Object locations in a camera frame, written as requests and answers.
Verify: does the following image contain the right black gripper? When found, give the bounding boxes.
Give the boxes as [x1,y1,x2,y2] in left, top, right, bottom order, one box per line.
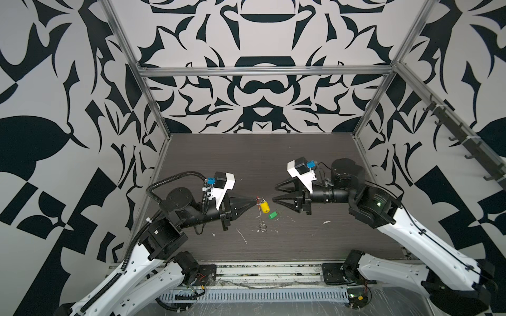
[275,172,358,215]

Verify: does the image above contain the yellow key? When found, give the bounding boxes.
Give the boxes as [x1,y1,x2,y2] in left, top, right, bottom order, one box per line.
[260,201,270,214]

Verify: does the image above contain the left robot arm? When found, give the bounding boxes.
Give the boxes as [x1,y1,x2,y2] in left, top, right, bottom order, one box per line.
[55,187,257,315]

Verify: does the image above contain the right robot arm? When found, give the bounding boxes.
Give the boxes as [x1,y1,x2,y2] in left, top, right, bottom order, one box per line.
[273,157,495,315]

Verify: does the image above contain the small circuit board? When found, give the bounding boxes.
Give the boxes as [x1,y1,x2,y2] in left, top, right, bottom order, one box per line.
[345,287,372,309]

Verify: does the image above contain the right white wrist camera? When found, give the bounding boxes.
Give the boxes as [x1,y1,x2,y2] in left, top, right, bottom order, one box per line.
[287,157,317,194]

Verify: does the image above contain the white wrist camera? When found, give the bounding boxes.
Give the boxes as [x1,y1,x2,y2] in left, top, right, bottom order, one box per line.
[202,171,235,211]
[287,157,317,194]

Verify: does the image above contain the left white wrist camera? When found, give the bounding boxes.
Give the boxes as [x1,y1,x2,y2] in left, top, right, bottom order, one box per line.
[202,171,235,211]

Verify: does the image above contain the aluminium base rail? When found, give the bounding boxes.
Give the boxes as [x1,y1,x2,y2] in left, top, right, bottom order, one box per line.
[101,260,436,289]

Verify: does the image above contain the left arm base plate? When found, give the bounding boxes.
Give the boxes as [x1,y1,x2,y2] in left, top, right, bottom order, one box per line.
[191,264,217,287]

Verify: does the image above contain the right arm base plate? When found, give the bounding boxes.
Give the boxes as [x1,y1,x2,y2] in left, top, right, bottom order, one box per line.
[322,263,378,286]

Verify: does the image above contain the white slotted cable duct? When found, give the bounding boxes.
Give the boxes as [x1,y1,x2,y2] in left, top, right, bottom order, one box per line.
[159,288,349,304]

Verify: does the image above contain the black wall hook rack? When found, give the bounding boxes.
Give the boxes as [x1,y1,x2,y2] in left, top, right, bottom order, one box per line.
[422,94,505,190]

